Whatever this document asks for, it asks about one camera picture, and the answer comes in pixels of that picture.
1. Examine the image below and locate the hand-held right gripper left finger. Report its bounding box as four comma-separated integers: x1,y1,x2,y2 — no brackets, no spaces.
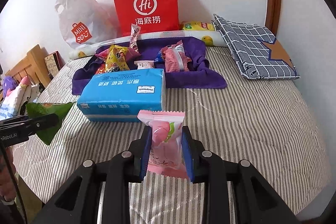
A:
34,126,153,224

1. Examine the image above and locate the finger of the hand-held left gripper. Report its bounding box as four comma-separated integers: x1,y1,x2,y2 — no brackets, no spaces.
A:
0,115,29,126
0,113,60,136

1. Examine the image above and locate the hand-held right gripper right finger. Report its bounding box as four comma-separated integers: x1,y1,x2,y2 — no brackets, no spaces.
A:
182,126,300,224

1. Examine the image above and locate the green snack packet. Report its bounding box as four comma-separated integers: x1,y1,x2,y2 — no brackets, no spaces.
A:
25,101,74,146

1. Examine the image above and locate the pink peach snack packet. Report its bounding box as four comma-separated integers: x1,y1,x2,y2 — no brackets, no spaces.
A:
137,110,189,179

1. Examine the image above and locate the small white snack packet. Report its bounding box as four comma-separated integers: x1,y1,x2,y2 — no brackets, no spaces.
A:
134,60,155,71

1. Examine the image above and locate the yellow red snack packet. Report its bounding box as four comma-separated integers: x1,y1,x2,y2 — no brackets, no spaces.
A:
104,44,139,73

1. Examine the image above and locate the small blue snack packet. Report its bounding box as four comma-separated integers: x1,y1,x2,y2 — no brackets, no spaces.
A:
155,49,166,64

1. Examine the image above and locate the large pink snack packet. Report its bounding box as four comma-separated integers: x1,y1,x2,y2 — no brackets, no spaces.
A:
160,40,192,73

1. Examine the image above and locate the long stick snack packet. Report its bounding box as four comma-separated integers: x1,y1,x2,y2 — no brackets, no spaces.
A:
129,24,141,52

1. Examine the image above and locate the person's left hand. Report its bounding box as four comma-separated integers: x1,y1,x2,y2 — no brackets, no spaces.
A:
0,147,16,201

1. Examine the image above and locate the pink plush toy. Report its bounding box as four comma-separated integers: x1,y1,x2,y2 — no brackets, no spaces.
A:
0,76,40,119

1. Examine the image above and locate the wooden headboard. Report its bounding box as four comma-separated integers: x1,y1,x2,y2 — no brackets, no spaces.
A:
5,44,51,88

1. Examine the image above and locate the patterned book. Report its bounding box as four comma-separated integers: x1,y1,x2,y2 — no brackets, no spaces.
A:
44,51,65,73

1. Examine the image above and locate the blue tissue pack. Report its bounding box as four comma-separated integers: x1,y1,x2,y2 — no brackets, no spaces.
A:
77,69,167,123

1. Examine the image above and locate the striped bed mattress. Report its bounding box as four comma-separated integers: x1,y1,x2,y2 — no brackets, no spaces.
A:
13,46,334,224

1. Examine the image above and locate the purple towel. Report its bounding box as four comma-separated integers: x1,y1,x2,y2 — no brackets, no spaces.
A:
72,37,227,96

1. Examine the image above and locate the flat pink red snack packet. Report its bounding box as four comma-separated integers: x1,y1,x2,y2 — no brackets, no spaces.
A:
94,48,109,59

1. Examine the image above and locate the white plastic shopping bag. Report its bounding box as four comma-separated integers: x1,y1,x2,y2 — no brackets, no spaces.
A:
55,0,121,48

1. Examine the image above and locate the fruit-print paper roll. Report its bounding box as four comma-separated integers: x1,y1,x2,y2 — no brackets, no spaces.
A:
69,29,227,60

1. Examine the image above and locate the blue checked cloth with star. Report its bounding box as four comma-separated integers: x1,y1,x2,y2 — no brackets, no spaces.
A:
212,13,301,80

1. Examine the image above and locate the yellow chips bag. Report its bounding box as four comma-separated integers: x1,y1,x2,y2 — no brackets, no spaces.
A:
179,21,216,31

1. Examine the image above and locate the black cable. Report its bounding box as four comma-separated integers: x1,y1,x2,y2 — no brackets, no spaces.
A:
0,144,27,224

